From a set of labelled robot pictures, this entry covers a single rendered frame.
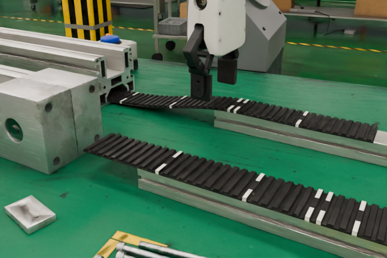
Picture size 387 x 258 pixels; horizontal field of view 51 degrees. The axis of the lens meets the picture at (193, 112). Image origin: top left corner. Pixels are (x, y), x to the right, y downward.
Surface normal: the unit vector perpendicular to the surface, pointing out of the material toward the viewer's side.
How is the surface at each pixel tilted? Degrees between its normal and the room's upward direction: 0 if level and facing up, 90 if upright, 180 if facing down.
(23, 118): 90
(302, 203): 0
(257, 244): 0
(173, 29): 90
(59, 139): 90
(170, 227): 0
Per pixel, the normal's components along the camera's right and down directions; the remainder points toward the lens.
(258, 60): -0.34, 0.36
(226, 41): 0.86, 0.19
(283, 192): 0.00, -0.92
